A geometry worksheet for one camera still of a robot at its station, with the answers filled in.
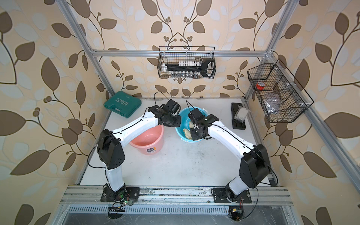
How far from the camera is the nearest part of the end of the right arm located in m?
0.59

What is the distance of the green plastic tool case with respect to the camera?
110 cm

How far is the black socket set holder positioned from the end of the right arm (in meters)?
0.31

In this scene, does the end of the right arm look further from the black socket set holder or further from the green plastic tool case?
the green plastic tool case

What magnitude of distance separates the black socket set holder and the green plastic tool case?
17.7 inches

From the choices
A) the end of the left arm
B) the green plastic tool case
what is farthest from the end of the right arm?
the green plastic tool case

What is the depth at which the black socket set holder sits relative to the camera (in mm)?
824

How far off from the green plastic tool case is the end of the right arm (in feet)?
1.94

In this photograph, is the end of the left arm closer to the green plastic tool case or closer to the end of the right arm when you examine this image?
the end of the right arm
